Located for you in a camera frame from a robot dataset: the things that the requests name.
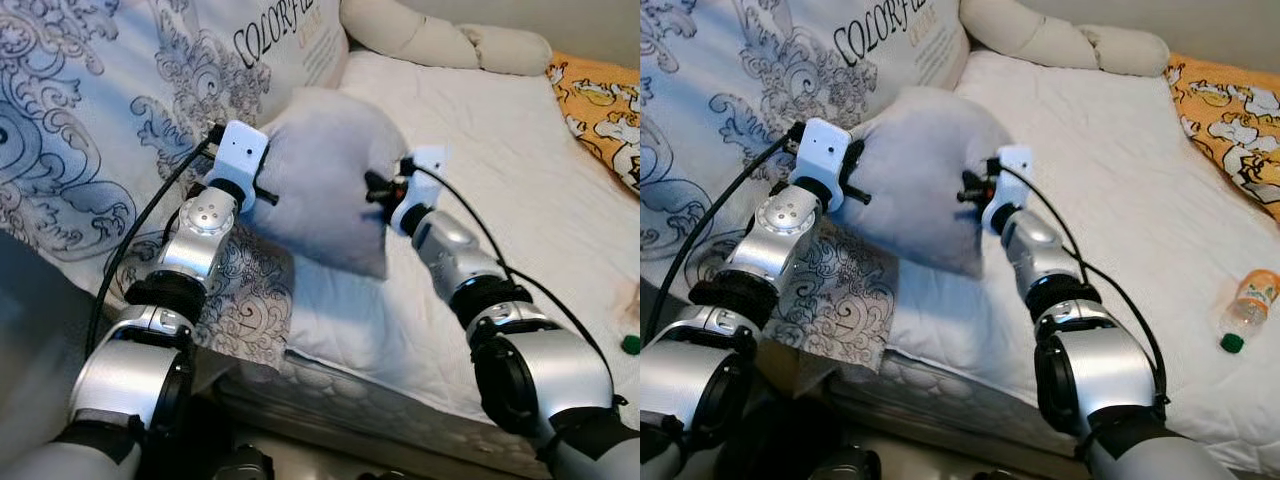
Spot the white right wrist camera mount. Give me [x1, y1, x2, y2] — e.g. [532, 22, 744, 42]
[983, 145, 1034, 236]
[390, 145, 448, 236]

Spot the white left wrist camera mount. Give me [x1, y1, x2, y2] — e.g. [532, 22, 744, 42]
[205, 122, 269, 196]
[792, 118, 853, 196]

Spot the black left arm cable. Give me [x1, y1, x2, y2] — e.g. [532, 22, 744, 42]
[85, 125, 223, 356]
[640, 122, 806, 346]

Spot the plain grey pillow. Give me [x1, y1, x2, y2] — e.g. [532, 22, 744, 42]
[830, 87, 1011, 279]
[240, 87, 411, 281]

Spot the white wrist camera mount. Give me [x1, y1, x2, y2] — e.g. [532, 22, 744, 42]
[205, 122, 269, 196]
[983, 145, 1034, 236]
[792, 118, 853, 196]
[390, 145, 448, 236]

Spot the grey quilted mattress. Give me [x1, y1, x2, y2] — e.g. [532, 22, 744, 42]
[800, 350, 1280, 480]
[215, 345, 601, 480]

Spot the beige bolster pillow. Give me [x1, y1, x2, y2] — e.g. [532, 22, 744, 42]
[340, 0, 553, 78]
[960, 0, 1171, 78]

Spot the white grey floral quilt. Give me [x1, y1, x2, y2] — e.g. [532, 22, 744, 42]
[0, 0, 351, 371]
[640, 0, 971, 373]

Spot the orange cartoon pillow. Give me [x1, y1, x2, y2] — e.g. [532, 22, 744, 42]
[1165, 52, 1280, 221]
[545, 52, 641, 196]

